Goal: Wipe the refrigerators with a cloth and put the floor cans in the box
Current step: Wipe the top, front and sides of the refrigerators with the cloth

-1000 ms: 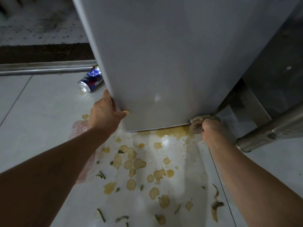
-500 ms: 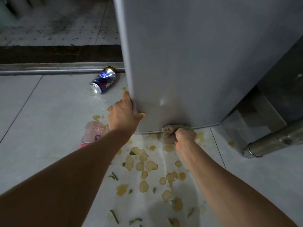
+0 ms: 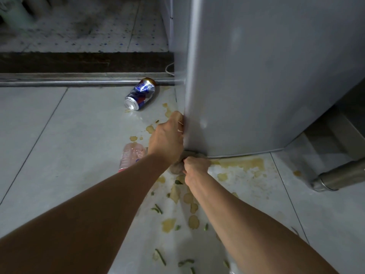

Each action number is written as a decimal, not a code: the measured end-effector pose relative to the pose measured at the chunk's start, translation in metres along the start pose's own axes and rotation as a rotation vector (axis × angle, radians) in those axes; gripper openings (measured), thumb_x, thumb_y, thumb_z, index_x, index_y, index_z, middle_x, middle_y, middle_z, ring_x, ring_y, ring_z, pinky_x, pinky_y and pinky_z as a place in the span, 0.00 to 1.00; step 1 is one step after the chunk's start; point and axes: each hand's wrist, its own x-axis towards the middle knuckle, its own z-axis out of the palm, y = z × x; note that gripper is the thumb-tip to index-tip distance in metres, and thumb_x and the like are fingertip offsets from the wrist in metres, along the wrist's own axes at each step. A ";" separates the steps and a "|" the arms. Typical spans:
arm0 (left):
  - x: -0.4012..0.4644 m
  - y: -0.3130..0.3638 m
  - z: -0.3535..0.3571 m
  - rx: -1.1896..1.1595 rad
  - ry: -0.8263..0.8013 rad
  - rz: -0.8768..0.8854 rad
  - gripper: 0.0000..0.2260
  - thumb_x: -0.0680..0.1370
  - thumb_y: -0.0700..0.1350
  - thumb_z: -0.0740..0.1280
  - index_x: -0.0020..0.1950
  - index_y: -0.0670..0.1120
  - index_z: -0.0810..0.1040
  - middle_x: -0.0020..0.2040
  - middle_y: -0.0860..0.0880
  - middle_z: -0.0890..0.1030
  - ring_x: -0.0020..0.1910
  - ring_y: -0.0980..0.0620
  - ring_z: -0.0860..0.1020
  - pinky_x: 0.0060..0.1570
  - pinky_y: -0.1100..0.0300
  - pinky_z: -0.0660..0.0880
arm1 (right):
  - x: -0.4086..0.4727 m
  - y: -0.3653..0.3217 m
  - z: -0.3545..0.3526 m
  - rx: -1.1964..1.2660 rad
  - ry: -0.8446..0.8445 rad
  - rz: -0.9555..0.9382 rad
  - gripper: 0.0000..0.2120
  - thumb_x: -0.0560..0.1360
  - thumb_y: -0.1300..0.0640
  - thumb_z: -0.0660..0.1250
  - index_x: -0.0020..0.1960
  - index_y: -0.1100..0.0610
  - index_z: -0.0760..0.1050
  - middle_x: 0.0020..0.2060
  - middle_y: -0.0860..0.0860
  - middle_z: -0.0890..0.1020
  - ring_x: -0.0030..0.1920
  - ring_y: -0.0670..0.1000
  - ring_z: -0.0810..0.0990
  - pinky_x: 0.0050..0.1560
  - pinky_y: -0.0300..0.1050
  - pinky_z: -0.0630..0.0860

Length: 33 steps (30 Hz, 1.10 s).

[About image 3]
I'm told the small silver fridge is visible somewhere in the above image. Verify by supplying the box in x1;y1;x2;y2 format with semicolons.
168;0;365;159

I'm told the white appliance cabinet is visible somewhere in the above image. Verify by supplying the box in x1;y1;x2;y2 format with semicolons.
159;0;175;52

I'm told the person's left hand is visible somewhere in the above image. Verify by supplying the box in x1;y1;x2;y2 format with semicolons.
147;110;185;169

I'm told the stainless steel table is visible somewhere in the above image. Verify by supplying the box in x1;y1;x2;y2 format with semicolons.
303;80;365;193

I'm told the pink label plastic bottle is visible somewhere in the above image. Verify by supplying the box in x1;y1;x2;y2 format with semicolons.
117;142;149;173

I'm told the person's left forearm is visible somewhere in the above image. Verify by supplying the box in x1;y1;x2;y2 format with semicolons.
0;154;171;274

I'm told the blue crushed drink can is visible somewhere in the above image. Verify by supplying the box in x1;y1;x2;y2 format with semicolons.
124;77;157;111

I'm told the person's right forearm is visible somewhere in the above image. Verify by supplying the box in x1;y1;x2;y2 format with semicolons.
191;177;340;274

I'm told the brown cleaning cloth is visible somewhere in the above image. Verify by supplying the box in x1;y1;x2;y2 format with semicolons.
170;150;206;174

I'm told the person's right hand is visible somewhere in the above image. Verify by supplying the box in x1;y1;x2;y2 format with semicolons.
182;156;212;194

